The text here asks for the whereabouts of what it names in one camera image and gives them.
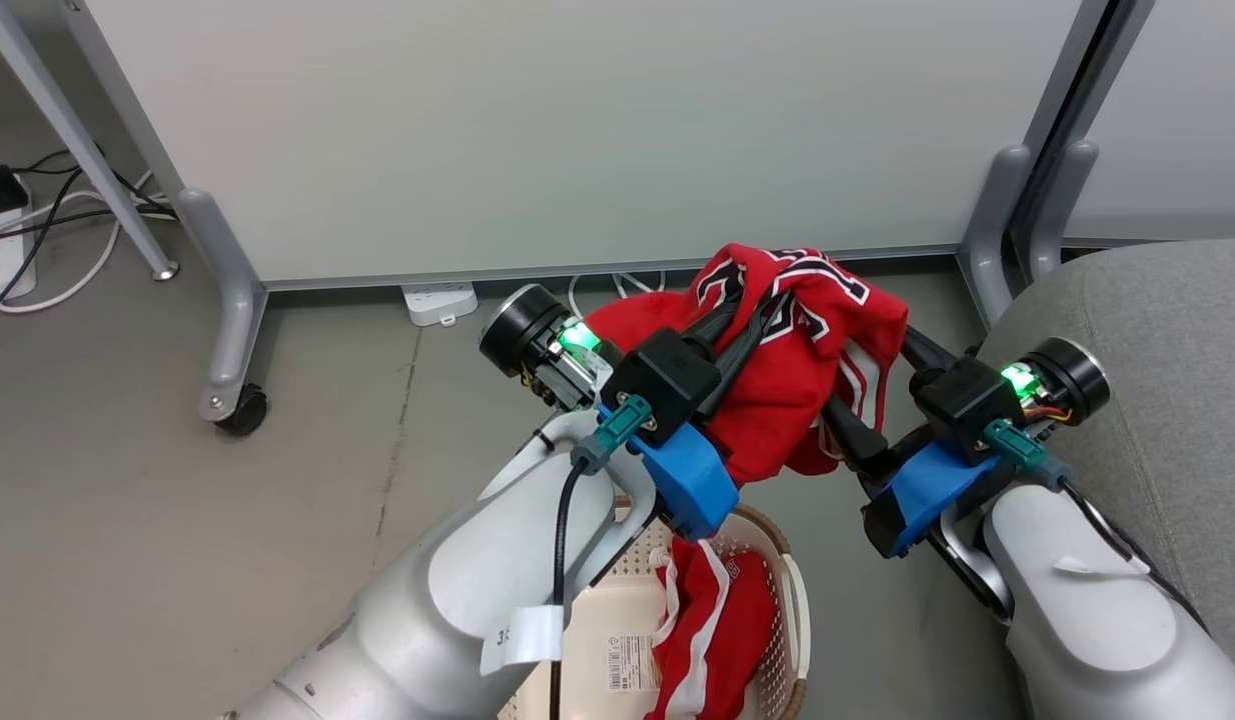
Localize grey metal desk leg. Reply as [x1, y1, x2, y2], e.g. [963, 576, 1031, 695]
[0, 0, 178, 281]

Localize arm cable teal plug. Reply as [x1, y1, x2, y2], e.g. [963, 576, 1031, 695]
[982, 420, 1208, 631]
[547, 393, 668, 720]

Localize black caster wheel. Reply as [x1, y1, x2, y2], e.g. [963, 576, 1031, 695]
[215, 385, 270, 437]

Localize narrow white partition board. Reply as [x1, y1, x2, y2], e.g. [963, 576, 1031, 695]
[1012, 0, 1235, 281]

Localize right arm cable teal plug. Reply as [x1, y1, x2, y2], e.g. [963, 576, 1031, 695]
[982, 420, 1208, 631]

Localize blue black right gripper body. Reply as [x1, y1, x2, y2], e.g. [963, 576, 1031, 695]
[862, 338, 1111, 559]

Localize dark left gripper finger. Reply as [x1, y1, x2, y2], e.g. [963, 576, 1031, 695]
[715, 292, 796, 417]
[682, 296, 756, 363]

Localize red lettered jersey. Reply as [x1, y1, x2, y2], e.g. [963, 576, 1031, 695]
[585, 243, 910, 486]

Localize long white floor cable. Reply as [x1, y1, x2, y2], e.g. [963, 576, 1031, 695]
[0, 170, 158, 314]

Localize left arm cable teal plug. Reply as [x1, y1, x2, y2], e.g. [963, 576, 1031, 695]
[547, 393, 668, 720]

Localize red white-striped shorts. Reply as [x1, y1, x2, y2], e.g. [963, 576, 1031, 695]
[645, 535, 778, 720]

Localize grey fabric sofa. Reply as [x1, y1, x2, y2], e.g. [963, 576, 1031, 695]
[977, 238, 1235, 696]

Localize black floor cables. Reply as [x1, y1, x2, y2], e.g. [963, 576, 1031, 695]
[0, 150, 178, 326]

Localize basket barcode label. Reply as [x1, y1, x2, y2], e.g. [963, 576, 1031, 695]
[607, 635, 660, 693]

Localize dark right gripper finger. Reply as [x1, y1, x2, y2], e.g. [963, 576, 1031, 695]
[899, 326, 966, 379]
[822, 393, 900, 493]

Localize looped white cable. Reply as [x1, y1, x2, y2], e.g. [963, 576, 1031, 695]
[567, 270, 668, 321]

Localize white cable tag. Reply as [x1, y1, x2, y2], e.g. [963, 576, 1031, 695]
[480, 603, 566, 676]

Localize long white power strip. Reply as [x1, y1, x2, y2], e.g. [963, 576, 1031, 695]
[0, 195, 38, 311]

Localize cream perforated laundry basket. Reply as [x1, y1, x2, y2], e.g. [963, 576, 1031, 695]
[497, 500, 811, 720]

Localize large white partition board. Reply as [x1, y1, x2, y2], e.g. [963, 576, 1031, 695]
[57, 0, 1123, 421]

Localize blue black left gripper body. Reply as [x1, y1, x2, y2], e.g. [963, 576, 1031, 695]
[479, 285, 740, 541]

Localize small white power strip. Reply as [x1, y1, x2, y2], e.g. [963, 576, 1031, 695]
[401, 283, 478, 328]

